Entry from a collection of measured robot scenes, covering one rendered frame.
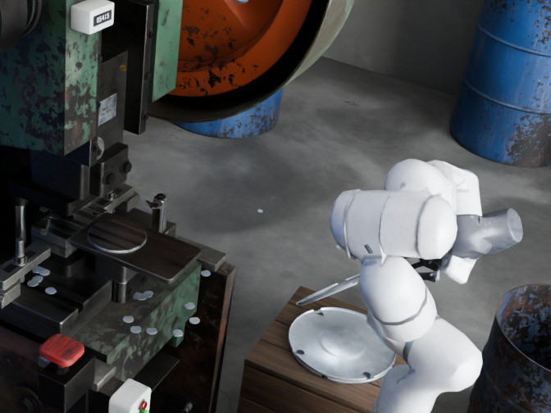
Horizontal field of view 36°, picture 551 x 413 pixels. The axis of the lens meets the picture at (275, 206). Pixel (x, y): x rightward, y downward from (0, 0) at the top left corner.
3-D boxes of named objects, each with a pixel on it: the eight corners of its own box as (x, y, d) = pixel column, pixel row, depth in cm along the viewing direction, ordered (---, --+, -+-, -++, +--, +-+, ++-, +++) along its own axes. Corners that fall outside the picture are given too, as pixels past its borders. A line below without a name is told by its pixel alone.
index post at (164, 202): (166, 229, 202) (170, 193, 197) (160, 233, 200) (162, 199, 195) (156, 224, 203) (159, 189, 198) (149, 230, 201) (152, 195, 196)
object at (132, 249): (198, 297, 191) (204, 247, 184) (166, 330, 179) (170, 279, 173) (103, 258, 198) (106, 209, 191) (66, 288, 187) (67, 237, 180)
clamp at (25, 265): (55, 268, 183) (55, 228, 178) (2, 309, 170) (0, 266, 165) (32, 258, 185) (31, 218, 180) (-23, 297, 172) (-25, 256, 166)
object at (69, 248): (106, 226, 194) (107, 209, 192) (66, 257, 182) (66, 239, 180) (73, 213, 197) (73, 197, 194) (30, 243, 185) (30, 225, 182)
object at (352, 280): (293, 304, 232) (292, 301, 232) (391, 262, 234) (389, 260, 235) (302, 307, 203) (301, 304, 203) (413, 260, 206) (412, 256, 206)
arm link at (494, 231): (424, 212, 183) (430, 258, 180) (472, 193, 173) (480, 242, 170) (479, 223, 194) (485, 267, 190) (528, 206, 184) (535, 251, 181)
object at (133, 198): (140, 202, 211) (143, 165, 205) (101, 233, 197) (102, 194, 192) (120, 194, 212) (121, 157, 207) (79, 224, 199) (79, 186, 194)
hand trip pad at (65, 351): (87, 375, 160) (88, 344, 156) (67, 395, 155) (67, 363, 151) (56, 361, 162) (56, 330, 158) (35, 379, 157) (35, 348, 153)
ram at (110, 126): (139, 178, 184) (148, 47, 169) (98, 207, 172) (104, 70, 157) (72, 153, 189) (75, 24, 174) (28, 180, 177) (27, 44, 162)
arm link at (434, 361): (431, 462, 166) (463, 366, 154) (364, 404, 177) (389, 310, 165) (466, 439, 173) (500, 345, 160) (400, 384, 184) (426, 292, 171)
